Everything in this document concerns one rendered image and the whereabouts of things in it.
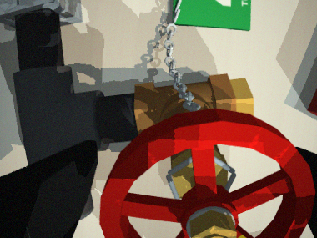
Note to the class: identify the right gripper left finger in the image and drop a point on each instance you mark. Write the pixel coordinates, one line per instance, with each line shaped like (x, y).
(46, 199)

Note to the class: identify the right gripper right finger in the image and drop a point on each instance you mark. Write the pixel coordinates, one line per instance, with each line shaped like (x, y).
(311, 159)

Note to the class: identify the red block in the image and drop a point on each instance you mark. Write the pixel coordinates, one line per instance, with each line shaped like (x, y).
(313, 104)

